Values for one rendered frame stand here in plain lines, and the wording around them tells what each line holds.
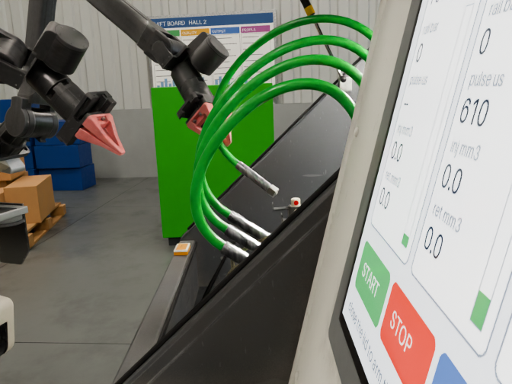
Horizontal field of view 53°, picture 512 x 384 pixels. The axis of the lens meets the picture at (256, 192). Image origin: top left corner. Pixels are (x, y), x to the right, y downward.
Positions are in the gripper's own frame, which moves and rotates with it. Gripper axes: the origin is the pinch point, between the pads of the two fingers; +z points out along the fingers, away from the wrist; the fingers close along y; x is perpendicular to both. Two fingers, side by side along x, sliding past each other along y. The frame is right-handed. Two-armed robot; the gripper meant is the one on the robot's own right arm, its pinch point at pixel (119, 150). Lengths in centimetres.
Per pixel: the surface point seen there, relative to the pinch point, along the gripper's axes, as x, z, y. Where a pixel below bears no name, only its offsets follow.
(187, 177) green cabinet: 300, -38, -130
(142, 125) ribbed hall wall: 598, -188, -255
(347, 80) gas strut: 41, 18, 31
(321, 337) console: -36, 36, 20
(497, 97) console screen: -55, 28, 42
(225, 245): -18.7, 24.5, 10.9
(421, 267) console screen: -53, 32, 35
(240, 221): -3.1, 23.3, 7.8
